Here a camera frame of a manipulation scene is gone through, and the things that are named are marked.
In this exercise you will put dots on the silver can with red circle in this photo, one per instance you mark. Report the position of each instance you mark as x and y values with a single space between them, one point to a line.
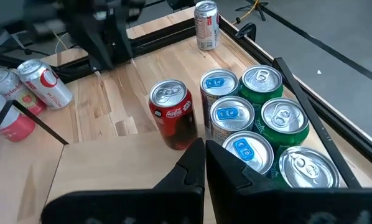
46 84

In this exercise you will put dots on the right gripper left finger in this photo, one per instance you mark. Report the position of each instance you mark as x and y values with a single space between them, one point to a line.
127 208

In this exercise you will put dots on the silver can with red lettering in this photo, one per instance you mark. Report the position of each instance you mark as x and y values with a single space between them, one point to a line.
206 28

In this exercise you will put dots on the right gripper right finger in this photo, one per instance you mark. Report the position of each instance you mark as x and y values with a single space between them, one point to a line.
298 208

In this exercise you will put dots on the red cola can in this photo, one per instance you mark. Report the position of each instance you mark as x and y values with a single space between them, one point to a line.
173 121

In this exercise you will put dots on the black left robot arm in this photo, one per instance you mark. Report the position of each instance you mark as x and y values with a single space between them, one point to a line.
95 34

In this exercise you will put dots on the green soda can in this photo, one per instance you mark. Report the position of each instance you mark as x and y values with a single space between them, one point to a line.
284 116
260 79
308 168

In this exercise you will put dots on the black table clamp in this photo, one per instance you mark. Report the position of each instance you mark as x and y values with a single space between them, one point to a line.
246 29

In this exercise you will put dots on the black tripod stand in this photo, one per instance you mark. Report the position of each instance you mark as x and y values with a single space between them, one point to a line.
260 7

